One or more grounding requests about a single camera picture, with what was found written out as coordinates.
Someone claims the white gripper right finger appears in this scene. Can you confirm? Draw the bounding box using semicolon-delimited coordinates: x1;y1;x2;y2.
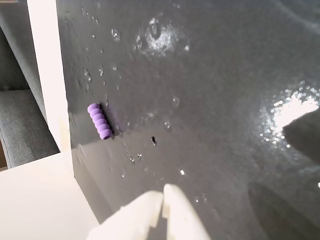
161;183;211;240

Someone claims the dark grey glossy mat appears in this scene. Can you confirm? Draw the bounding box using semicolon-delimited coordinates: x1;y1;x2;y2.
55;0;320;240

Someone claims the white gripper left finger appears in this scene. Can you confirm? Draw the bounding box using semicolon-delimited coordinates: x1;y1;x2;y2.
85;190;165;240

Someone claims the grey fabric sofa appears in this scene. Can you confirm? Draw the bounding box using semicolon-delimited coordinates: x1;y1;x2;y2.
0;0;61;170

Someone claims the purple ribbed foam pen grip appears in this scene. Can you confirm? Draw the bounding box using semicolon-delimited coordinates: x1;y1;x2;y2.
87;102;116;141

